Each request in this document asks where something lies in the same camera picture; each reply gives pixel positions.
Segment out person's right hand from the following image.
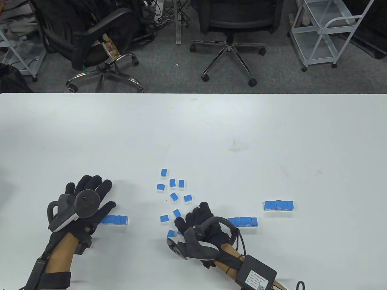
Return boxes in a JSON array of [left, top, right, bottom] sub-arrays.
[[174, 202, 232, 249]]

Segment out person's left hand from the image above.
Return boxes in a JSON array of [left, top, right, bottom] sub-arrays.
[[64, 175, 117, 243]]

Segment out blue mahjong tile wall row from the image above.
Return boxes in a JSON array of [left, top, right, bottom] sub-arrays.
[[101, 215, 129, 226], [264, 200, 294, 212], [227, 217, 258, 227]]

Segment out blue mahjong tiles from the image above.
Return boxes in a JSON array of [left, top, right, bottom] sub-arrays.
[[157, 169, 193, 239]]

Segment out person's left forearm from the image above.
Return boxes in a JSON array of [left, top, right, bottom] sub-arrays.
[[45, 233, 79, 274]]

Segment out person's right forearm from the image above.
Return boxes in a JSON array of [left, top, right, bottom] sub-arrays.
[[213, 242, 286, 290]]

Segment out plain black forearm box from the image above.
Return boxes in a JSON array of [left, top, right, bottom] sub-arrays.
[[26, 258, 46, 290]]

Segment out grey and white controller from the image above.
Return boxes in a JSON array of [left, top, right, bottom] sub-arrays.
[[47, 189, 101, 232], [166, 216, 240, 261]]

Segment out black box with white label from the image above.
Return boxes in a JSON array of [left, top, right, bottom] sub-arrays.
[[236, 255, 277, 290]]

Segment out black bag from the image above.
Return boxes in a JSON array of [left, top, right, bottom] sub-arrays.
[[0, 63, 34, 93]]

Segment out white metal rack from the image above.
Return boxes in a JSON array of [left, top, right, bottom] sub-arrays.
[[0, 18, 46, 82]]

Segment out colourful snack packet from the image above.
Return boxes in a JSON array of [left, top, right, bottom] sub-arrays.
[[101, 33, 122, 60]]

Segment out black chair with chrome base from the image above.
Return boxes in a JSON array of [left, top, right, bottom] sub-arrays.
[[30, 0, 145, 93]]

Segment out black mesh office chair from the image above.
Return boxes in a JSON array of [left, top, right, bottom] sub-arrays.
[[190, 0, 285, 87]]

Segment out white metal cart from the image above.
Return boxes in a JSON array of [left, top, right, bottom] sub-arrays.
[[289, 0, 375, 72]]

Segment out grey crumpled cloth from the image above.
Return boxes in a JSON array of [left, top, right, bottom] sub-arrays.
[[0, 9, 38, 34]]

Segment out black flat case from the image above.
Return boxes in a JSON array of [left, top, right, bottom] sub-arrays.
[[342, 0, 387, 60]]

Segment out black forearm strap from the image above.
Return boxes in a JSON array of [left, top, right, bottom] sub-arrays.
[[39, 272, 72, 289]]

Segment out black cable with silver plug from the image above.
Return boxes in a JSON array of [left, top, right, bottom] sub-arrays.
[[272, 279, 306, 290]]

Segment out white desk leg post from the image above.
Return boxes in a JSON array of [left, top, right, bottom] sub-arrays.
[[175, 0, 184, 45]]

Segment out tangle of black cables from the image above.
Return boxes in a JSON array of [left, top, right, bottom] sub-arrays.
[[141, 0, 194, 31]]

